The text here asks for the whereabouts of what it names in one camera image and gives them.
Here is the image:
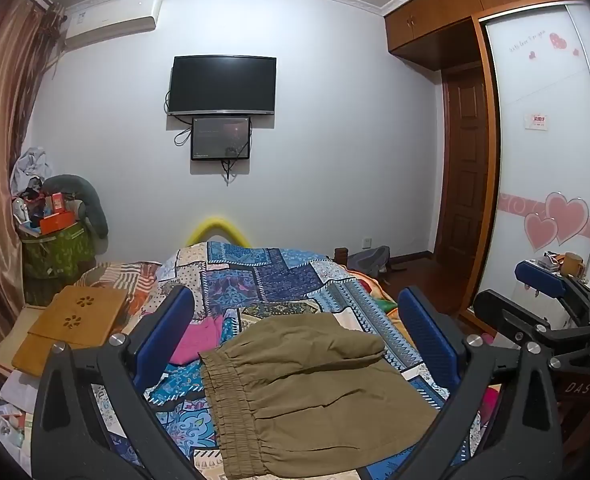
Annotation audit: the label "khaki pants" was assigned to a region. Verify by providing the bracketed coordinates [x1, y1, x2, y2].
[198, 311, 438, 479]

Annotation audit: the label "brown wooden door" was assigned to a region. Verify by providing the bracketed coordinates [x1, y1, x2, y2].
[441, 66, 492, 262]

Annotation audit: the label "black wall television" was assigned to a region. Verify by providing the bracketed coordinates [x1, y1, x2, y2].
[167, 55, 277, 117]

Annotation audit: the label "pile of grey clothes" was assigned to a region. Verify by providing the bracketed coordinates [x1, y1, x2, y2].
[10, 147, 54, 196]

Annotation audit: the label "wooden overhead cabinet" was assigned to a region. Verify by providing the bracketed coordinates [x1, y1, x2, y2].
[384, 0, 590, 70]

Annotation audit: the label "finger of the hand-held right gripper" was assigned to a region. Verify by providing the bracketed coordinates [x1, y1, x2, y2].
[514, 260, 590, 328]
[474, 289, 590, 353]

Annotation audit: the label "striped orange blanket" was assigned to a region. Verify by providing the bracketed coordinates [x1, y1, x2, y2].
[77, 260, 164, 322]

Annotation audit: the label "white air conditioner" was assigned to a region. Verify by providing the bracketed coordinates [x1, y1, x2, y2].
[65, 0, 163, 51]

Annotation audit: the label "pink garment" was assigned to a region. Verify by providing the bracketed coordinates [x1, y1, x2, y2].
[169, 314, 226, 366]

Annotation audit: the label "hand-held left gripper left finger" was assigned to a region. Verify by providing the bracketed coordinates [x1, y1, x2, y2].
[30, 285, 210, 480]

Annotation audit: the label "white paper sheets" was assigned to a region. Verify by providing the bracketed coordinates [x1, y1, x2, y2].
[0, 369, 42, 413]

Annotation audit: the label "orange box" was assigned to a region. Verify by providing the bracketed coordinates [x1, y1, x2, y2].
[39, 210, 76, 235]

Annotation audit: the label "green patterned storage bag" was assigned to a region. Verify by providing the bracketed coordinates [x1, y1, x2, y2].
[20, 220, 98, 281]

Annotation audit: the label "small black wall monitor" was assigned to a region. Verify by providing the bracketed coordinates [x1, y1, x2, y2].
[191, 116, 252, 162]

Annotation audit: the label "yellow foam arch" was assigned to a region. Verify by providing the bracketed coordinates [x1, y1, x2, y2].
[189, 216, 250, 248]

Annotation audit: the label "grey neck pillow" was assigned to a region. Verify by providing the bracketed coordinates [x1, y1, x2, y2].
[41, 174, 110, 240]

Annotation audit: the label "brown striped curtain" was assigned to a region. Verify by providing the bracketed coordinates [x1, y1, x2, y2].
[0, 0, 68, 361]

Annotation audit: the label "grey backpack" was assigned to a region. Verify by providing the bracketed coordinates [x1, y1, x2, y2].
[347, 246, 392, 277]

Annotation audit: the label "bamboo lap desk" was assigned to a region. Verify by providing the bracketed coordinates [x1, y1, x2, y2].
[11, 285, 130, 378]

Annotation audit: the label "blue patchwork quilt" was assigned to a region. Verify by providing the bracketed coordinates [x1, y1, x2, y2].
[90, 240, 480, 480]

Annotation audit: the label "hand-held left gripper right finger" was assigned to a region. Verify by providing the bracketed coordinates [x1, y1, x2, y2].
[370, 285, 563, 480]

